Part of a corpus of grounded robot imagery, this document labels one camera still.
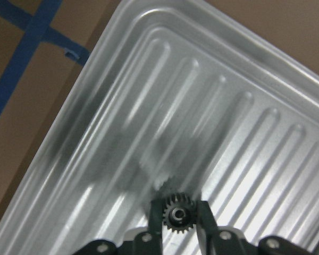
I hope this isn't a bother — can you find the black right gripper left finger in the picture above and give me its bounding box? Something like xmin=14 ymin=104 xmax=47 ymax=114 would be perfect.
xmin=148 ymin=199 xmax=163 ymax=254

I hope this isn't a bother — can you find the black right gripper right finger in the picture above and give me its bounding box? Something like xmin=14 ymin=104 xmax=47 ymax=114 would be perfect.
xmin=196 ymin=201 xmax=218 ymax=255

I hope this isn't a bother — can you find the black gear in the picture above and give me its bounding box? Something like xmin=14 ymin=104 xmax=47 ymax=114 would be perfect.
xmin=163 ymin=193 xmax=197 ymax=233

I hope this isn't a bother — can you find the silver ribbed metal tray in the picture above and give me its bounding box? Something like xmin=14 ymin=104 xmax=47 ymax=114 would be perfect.
xmin=0 ymin=1 xmax=319 ymax=254

